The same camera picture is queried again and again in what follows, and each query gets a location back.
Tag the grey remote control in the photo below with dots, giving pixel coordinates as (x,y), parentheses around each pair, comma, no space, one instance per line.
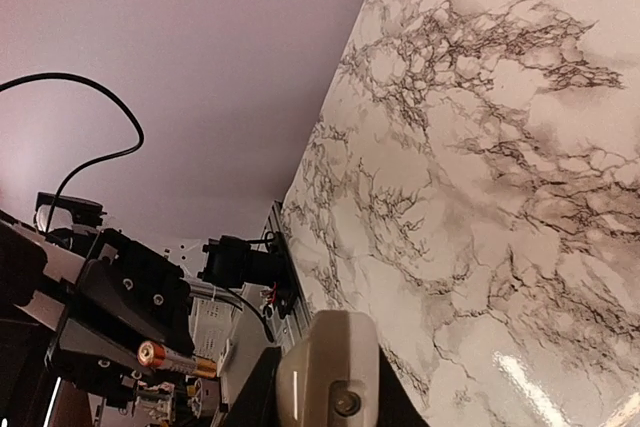
(332,376)

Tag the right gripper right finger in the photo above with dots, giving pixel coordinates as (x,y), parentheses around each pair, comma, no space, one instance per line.
(395,408)

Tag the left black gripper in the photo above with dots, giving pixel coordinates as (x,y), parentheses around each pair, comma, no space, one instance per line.
(100,306)

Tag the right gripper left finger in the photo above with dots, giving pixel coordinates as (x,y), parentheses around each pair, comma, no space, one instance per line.
(256,404)

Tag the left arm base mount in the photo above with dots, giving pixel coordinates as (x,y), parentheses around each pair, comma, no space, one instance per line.
(233,262)

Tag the front aluminium rail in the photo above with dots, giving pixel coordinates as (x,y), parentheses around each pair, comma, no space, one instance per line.
(291,318)

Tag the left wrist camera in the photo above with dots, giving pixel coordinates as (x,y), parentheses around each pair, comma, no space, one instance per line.
(67,212)

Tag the gold black battery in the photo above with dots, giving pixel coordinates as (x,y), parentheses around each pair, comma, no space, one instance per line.
(156,356)

